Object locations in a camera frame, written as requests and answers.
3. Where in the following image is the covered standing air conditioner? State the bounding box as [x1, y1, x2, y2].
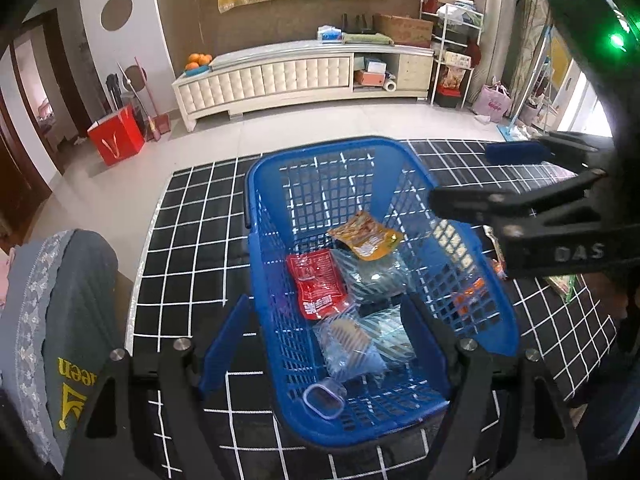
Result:
[475, 0, 523, 96]

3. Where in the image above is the white padded cabinet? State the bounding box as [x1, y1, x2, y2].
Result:
[171, 40, 435, 133]

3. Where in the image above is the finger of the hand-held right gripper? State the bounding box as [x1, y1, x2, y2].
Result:
[484, 130, 618, 173]
[430, 169, 608, 237]

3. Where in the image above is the brown cardboard box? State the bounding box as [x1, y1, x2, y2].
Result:
[372, 13, 434, 48]

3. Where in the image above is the pink bag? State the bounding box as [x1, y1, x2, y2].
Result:
[472, 77, 512, 123]

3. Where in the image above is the red white snack packet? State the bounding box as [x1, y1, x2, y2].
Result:
[482, 225, 508, 281]

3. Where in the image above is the black router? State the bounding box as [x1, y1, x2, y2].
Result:
[341, 12, 373, 35]

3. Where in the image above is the orange snack bar packet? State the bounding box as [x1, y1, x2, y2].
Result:
[452, 277, 488, 318]

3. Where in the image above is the yellow cracker packet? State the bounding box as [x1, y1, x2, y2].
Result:
[431, 220, 476, 273]

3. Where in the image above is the white metal storage rack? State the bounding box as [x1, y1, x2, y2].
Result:
[419, 0, 485, 108]

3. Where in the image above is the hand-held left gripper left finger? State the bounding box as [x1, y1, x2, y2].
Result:
[62, 294, 253, 480]

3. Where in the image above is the pink cloth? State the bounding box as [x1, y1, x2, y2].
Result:
[0, 245, 21, 306]

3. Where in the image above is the clear striped snack bag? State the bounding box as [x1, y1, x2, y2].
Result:
[331, 247, 416, 303]

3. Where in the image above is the grey printed chair cover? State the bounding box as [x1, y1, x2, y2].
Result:
[0, 229, 120, 476]

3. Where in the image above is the green folded cloth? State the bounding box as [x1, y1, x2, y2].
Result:
[341, 32, 392, 47]

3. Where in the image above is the orange yellow snack packet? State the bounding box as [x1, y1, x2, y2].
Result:
[327, 210, 405, 261]

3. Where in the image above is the brown round wall disc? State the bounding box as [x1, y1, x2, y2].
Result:
[100, 0, 133, 31]

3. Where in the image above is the person's right forearm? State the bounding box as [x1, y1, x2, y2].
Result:
[580, 270, 640, 463]

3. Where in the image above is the red paper bag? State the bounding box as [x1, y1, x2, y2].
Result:
[87, 105, 146, 167]

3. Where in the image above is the patterned beige curtain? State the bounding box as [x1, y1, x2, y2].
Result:
[505, 0, 556, 111]

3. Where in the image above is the purple rimmed jelly cup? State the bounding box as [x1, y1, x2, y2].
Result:
[301, 380, 347, 420]

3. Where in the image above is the small yellow towel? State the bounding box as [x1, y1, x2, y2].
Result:
[550, 40, 571, 81]

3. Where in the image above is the clear plastic snack packet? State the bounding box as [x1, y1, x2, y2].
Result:
[314, 312, 388, 378]

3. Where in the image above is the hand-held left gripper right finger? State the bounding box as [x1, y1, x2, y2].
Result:
[400, 296, 586, 480]

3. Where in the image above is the plate of oranges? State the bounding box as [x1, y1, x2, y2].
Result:
[184, 52, 213, 75]

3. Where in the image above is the black checked tablecloth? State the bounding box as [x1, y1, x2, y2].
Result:
[125, 137, 618, 480]

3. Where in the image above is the blue plastic basket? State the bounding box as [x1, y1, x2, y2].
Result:
[244, 136, 521, 448]

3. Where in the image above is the green print snack packet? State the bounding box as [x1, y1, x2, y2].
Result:
[547, 274, 583, 303]

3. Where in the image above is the dark wooden door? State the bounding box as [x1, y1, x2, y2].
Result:
[0, 85, 53, 241]

